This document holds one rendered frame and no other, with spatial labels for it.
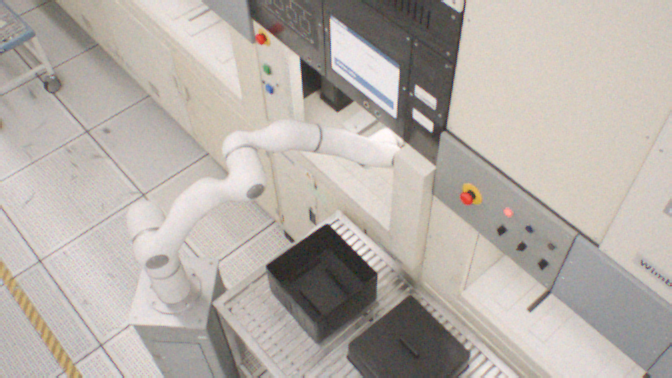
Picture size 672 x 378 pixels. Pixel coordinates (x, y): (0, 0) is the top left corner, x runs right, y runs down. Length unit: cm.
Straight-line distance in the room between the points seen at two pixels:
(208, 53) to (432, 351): 166
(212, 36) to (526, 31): 200
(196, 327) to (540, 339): 115
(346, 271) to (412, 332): 37
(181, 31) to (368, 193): 125
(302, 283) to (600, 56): 145
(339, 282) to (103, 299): 144
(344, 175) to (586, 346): 104
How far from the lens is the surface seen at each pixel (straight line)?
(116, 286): 357
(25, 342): 359
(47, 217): 393
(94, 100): 439
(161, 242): 219
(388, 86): 197
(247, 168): 207
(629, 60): 140
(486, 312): 239
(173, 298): 252
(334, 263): 256
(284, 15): 227
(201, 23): 334
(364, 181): 264
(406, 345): 229
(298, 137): 206
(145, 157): 400
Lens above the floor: 298
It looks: 54 degrees down
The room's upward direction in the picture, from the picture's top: 2 degrees counter-clockwise
